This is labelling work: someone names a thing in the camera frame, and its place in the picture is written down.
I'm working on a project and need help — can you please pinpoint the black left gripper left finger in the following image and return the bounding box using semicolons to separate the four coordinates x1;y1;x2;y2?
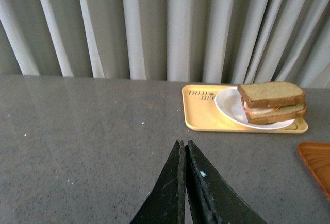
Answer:
131;140;186;223

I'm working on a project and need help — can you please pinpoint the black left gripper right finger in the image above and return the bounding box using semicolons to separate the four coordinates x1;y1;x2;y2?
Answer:
185;140;265;223

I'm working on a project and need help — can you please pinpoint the white round plate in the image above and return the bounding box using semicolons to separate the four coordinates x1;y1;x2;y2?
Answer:
214;86;294;130

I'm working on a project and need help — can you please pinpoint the bread slice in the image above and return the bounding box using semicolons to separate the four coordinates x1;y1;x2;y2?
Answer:
237;81;305;108
245;103;307;125

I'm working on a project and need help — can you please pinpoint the yellow bear tray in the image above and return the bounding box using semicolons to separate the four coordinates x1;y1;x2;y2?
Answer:
182;85;308;134

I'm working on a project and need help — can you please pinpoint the fried egg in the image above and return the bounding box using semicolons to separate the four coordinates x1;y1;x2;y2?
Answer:
243;101;279;114

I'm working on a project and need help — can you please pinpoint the brown wooden tray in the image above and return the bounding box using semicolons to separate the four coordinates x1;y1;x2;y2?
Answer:
297;142;329;201

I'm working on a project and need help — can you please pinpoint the grey white curtain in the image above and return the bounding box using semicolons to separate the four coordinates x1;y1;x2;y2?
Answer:
1;0;329;88

